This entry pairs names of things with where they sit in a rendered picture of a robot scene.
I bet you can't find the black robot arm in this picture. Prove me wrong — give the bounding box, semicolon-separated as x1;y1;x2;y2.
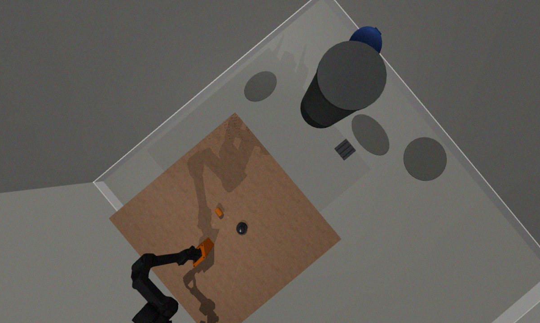
131;246;202;323

